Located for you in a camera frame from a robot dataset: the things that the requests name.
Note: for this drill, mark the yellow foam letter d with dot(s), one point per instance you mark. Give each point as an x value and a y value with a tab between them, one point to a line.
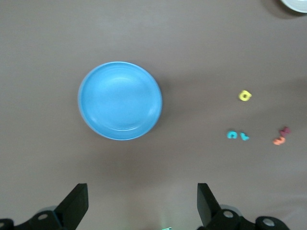
240	96

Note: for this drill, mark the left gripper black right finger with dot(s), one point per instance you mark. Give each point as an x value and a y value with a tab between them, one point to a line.
206	206

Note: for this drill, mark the blue plate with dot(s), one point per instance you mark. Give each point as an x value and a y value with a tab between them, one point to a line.
120	100

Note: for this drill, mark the brown table cover sheet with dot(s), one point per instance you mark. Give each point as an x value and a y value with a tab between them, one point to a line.
168	48

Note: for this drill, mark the orange foam letter t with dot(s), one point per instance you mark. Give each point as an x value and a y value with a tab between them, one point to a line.
279	141

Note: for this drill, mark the beige plate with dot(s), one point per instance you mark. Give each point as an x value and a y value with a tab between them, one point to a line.
297	4

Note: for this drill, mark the teal foam letter r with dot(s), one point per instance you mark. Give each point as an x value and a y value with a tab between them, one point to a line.
244	137

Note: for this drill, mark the teal foam letter c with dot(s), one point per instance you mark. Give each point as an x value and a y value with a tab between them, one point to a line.
231	132

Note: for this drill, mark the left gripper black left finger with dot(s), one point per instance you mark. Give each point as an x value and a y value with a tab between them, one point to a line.
74	206

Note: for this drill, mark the dark red foam letter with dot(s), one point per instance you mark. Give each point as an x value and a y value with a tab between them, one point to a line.
285	131

